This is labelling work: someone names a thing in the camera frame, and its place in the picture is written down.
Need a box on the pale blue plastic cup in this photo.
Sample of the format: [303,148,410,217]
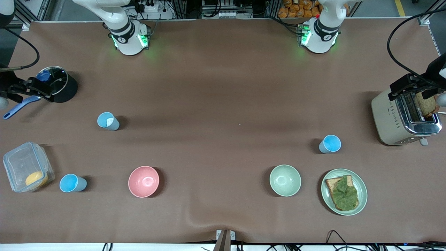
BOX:
[97,112,120,131]

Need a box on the glass lid blue knob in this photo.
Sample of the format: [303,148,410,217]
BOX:
[36,66,69,96]

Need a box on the brown bread slice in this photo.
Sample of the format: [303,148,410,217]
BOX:
[415,91,438,118]

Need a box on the beige chrome toaster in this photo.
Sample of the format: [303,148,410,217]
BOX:
[371,81,443,146]

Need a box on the clear plastic food container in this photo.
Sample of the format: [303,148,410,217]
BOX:
[3,141,56,193]

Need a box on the orange round food piece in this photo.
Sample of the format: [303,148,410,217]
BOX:
[25,170,49,188]

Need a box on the green plate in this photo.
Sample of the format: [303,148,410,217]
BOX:
[321,168,368,216]

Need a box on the toast slice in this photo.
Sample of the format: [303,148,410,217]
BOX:
[325,175,360,212]

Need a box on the green lettuce leaf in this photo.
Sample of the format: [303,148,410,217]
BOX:
[331,175,359,211]

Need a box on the orange snack bag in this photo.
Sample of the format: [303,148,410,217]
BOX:
[277,0,351,19]

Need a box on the pink bowl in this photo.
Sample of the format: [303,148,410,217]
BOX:
[128,166,160,198]

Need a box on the power strip with plugs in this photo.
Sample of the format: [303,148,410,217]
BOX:
[134,0,161,13]

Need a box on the green bowl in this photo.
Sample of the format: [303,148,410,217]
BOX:
[269,164,302,197]

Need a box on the brown table cloth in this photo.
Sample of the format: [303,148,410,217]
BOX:
[0,17,446,245]

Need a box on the black pot blue handle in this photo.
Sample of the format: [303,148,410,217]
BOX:
[3,66,78,120]

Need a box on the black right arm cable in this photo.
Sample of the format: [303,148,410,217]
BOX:
[0,29,40,71]

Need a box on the black looped cable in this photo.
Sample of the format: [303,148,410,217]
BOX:
[325,230,349,251]

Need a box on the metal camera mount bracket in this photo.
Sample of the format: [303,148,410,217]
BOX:
[213,229,236,251]

